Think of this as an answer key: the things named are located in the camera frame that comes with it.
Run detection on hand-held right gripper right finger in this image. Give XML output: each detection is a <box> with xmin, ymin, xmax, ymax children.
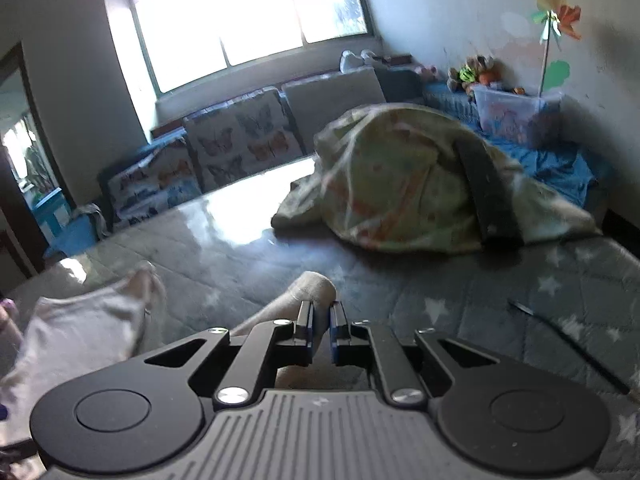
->
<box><xmin>329</xmin><ymin>301</ymin><xmax>502</xmax><ymax>407</ymax></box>

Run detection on dark grey cloth strip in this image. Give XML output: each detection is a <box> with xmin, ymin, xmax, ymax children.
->
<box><xmin>454</xmin><ymin>137</ymin><xmax>527</xmax><ymax>249</ymax></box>

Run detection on beige garment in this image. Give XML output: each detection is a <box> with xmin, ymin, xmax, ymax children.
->
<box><xmin>0</xmin><ymin>260</ymin><xmax>337</xmax><ymax>443</ymax></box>

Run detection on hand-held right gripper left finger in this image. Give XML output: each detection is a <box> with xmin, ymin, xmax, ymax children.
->
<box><xmin>144</xmin><ymin>301</ymin><xmax>316</xmax><ymax>407</ymax></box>

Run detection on butterfly printed cushion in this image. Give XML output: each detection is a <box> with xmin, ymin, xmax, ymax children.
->
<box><xmin>181</xmin><ymin>86</ymin><xmax>307</xmax><ymax>194</ymax></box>
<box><xmin>98</xmin><ymin>136</ymin><xmax>203</xmax><ymax>232</ymax></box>

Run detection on floral printed quilt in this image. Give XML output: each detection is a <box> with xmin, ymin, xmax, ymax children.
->
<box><xmin>271</xmin><ymin>102</ymin><xmax>602</xmax><ymax>256</ymax></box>

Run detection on pile of plush toys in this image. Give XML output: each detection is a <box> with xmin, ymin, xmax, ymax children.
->
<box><xmin>446</xmin><ymin>55</ymin><xmax>502</xmax><ymax>95</ymax></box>

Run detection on green paper wall sticker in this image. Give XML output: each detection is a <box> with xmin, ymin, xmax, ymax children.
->
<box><xmin>542</xmin><ymin>60</ymin><xmax>571</xmax><ymax>92</ymax></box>

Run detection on blue bedsheet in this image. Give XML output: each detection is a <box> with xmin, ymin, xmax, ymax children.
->
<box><xmin>424</xmin><ymin>81</ymin><xmax>598</xmax><ymax>208</ymax></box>

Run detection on clear plastic storage box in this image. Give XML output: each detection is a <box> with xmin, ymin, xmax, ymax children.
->
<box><xmin>472</xmin><ymin>85</ymin><xmax>565</xmax><ymax>147</ymax></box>

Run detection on white plush toy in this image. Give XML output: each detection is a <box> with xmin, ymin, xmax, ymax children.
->
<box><xmin>340</xmin><ymin>49</ymin><xmax>383</xmax><ymax>74</ymax></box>

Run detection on blue plastic bin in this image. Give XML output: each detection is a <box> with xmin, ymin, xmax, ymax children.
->
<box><xmin>31</xmin><ymin>187</ymin><xmax>102</xmax><ymax>258</ymax></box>

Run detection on paper pinwheel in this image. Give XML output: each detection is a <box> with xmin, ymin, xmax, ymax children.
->
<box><xmin>530</xmin><ymin>0</ymin><xmax>584</xmax><ymax>97</ymax></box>

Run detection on plain beige cushion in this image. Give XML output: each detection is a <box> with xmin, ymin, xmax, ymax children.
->
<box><xmin>281</xmin><ymin>66</ymin><xmax>387</xmax><ymax>157</ymax></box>

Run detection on thin black stick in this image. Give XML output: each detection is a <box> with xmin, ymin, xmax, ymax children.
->
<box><xmin>507</xmin><ymin>299</ymin><xmax>632</xmax><ymax>397</ymax></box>

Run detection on dark grey cushion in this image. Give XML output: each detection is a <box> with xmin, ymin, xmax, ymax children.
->
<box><xmin>374</xmin><ymin>67</ymin><xmax>427</xmax><ymax>107</ymax></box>

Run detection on window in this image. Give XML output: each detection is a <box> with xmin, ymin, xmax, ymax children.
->
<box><xmin>122</xmin><ymin>0</ymin><xmax>376</xmax><ymax>95</ymax></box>

